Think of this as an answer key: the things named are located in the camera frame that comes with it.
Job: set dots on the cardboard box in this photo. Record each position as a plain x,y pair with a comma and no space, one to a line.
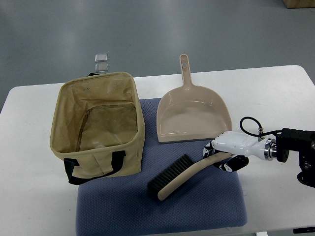
293,4

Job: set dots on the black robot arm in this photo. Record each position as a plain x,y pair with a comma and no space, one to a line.
302,142

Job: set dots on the yellow fabric bag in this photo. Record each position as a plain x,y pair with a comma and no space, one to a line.
98,129

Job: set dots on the blue quilted mat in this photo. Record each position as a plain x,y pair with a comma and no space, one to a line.
123,206

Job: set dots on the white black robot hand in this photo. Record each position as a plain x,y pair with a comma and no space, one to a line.
241,146

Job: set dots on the pink dustpan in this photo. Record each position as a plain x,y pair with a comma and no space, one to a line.
191,112

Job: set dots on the pink hand broom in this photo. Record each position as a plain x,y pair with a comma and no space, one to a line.
179,172

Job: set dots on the upper floor plate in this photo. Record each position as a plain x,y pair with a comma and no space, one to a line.
101,57

